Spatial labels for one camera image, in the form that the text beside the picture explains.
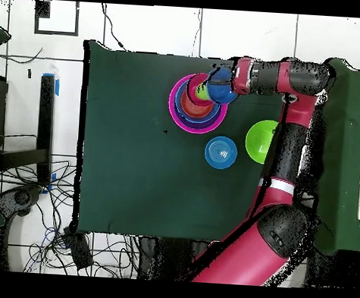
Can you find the large green bowl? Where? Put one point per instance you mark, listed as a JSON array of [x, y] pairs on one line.
[[258, 141]]

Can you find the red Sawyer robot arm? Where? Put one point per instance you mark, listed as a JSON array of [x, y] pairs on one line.
[[264, 254]]

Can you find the orange bowl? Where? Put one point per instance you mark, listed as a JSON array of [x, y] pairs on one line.
[[194, 109]]

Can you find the small dark blue bowl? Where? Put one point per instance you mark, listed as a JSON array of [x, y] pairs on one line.
[[221, 90]]

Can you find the black stand with blue tape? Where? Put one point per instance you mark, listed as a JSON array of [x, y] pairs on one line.
[[45, 125]]

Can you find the dark green table cloth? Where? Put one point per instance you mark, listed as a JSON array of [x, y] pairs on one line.
[[135, 182]]

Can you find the large pink bowl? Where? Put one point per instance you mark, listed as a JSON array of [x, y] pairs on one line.
[[173, 115]]

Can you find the black square floor frame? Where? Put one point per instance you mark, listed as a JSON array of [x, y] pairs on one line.
[[42, 8]]

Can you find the translucent blue ribbed bowl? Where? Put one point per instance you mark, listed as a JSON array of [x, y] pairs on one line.
[[220, 152]]

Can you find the large light blue bowl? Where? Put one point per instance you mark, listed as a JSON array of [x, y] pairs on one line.
[[178, 104]]

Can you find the purple bowl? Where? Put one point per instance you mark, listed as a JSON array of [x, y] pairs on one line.
[[196, 127]]

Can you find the black power adapter box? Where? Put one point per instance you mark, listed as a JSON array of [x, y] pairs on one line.
[[78, 249]]

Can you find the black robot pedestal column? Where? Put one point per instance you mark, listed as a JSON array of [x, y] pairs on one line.
[[167, 260]]

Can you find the small crimson bowl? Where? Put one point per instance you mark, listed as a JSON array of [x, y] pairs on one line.
[[193, 86]]

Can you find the green cup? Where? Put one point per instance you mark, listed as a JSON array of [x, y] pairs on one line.
[[201, 92]]

